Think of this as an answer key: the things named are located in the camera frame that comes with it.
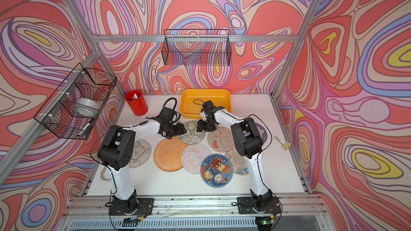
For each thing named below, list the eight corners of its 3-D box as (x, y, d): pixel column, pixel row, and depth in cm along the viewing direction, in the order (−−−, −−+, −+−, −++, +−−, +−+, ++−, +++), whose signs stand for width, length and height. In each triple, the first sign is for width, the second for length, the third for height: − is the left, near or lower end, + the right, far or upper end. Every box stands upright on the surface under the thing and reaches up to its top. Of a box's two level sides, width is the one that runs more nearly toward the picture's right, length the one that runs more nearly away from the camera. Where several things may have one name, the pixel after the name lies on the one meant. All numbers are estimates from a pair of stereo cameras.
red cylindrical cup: (130, 115, 110) (122, 102, 100) (134, 103, 117) (127, 90, 107) (146, 115, 110) (139, 102, 100) (149, 103, 117) (144, 90, 107)
